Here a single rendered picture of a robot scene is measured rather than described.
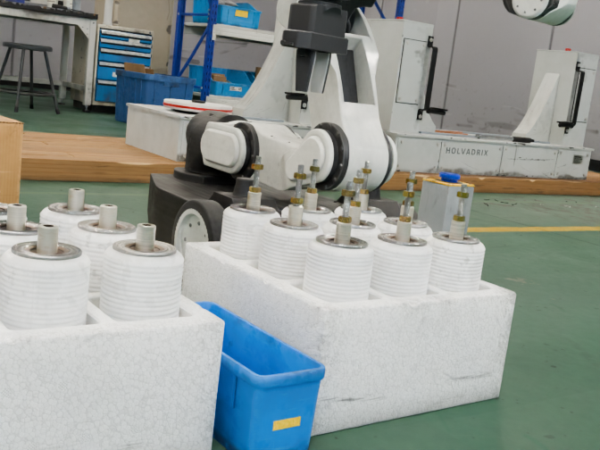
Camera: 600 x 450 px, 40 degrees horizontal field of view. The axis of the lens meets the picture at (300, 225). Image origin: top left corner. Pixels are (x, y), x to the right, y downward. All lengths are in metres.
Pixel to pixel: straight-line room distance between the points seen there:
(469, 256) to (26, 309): 0.68
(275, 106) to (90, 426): 2.89
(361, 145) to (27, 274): 0.93
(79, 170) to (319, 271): 2.07
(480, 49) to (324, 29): 6.98
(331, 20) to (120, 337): 0.57
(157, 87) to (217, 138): 3.78
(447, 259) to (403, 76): 2.78
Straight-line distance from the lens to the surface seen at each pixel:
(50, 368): 0.91
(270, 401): 1.01
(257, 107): 3.68
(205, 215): 1.67
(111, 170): 3.16
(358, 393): 1.17
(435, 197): 1.55
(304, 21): 1.20
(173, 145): 3.37
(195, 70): 6.65
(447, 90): 8.42
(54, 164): 3.08
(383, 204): 1.93
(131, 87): 5.95
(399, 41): 4.02
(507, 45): 7.95
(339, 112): 1.69
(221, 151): 2.01
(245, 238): 1.31
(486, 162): 4.40
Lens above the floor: 0.48
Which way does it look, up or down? 10 degrees down
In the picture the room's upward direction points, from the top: 7 degrees clockwise
